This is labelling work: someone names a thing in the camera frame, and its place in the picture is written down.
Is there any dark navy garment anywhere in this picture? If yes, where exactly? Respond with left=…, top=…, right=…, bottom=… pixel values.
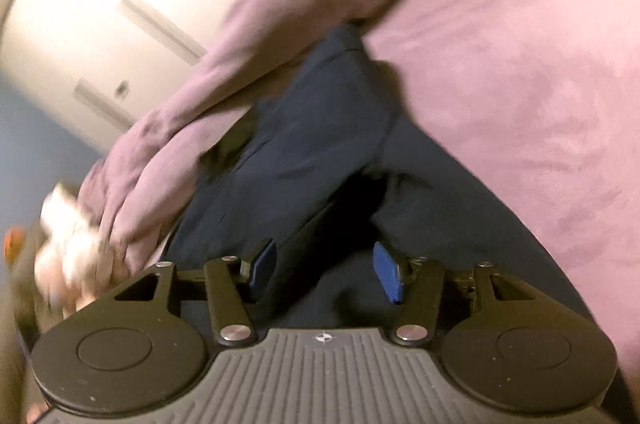
left=164, top=25, right=588, bottom=331

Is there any white plush toy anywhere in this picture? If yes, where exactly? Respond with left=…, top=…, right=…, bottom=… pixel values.
left=34, top=184, right=114, bottom=314

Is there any orange toy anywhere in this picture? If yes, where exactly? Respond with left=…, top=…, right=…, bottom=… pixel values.
left=3, top=226, right=25, bottom=267

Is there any purple bed sheet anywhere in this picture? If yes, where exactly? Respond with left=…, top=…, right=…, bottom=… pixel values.
left=366, top=0, right=639, bottom=385

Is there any purple rolled duvet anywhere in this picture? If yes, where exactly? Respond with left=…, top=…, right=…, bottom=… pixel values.
left=79, top=0, right=393, bottom=274

